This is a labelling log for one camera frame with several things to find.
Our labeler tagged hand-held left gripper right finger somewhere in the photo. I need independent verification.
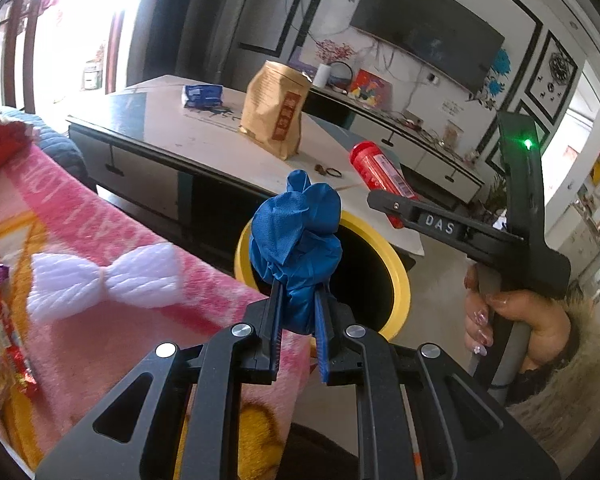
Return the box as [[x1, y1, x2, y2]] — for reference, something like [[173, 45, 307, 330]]
[[314, 287, 561, 480]]

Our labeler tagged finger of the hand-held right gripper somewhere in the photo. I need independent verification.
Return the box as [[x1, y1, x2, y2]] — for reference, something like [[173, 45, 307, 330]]
[[366, 189, 415, 222]]

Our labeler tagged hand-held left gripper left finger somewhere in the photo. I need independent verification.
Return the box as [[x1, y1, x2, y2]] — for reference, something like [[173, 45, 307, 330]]
[[35, 282, 283, 480]]

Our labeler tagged red can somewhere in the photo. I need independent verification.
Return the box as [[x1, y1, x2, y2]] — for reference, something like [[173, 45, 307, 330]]
[[349, 141, 417, 228]]

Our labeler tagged blue rubber glove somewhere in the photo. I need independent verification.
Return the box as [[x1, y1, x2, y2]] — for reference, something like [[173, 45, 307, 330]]
[[249, 170, 343, 333]]

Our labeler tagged yellow rimmed waste bin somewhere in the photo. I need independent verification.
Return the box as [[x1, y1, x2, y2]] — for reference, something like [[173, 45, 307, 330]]
[[234, 209, 412, 343]]

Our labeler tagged person's right forearm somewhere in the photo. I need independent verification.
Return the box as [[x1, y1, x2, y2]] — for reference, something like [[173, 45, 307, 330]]
[[505, 290, 600, 466]]

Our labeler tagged person's right hand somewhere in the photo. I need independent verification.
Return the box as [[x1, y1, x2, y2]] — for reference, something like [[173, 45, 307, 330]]
[[462, 264, 573, 373]]

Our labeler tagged white television cabinet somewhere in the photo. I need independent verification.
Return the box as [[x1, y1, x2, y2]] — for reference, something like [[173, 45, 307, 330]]
[[300, 82, 486, 206]]

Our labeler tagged green potted plant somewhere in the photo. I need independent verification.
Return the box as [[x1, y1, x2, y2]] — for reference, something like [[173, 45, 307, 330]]
[[480, 180, 507, 222]]

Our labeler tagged red picture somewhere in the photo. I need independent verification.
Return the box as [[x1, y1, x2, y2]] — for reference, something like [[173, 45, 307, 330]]
[[349, 70, 392, 110]]

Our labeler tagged round desk mirror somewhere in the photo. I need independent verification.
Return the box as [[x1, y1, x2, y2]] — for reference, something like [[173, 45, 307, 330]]
[[328, 61, 352, 92]]

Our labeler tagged brown paper bag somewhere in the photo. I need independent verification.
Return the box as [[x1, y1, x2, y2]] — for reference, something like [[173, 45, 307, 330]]
[[239, 60, 312, 162]]

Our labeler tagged pink printed blanket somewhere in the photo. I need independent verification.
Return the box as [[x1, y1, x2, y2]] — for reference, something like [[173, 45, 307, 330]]
[[0, 145, 321, 476]]

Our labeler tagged blue packet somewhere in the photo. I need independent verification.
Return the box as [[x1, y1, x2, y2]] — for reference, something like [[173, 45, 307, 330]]
[[181, 84, 223, 109]]

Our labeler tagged marble top coffee table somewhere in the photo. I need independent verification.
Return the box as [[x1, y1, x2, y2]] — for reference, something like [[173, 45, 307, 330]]
[[66, 75, 426, 256]]

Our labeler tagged grey standing air conditioner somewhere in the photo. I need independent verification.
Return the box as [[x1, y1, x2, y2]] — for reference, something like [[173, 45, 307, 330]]
[[200, 0, 241, 86]]

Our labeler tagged red candy wrapper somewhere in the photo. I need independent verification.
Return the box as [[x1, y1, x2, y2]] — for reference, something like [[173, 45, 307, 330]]
[[0, 290, 38, 401]]

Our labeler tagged dark blue sofa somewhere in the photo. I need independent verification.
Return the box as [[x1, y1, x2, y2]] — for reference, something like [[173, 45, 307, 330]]
[[27, 114, 88, 181]]

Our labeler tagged dark blue curtain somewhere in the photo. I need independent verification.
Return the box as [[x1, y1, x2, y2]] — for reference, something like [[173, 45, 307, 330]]
[[125, 0, 206, 91]]

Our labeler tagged white plastic drawer box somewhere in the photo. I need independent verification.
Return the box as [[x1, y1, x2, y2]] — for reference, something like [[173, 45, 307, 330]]
[[82, 60, 103, 90]]

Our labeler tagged wooden framed glass door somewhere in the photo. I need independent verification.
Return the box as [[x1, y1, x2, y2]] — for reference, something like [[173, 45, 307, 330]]
[[0, 0, 126, 116]]

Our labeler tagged wall mounted television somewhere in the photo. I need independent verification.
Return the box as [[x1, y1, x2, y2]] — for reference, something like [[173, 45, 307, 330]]
[[350, 0, 506, 95]]

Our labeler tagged black wall clock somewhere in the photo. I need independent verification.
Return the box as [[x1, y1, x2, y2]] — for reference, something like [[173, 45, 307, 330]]
[[550, 50, 573, 81]]

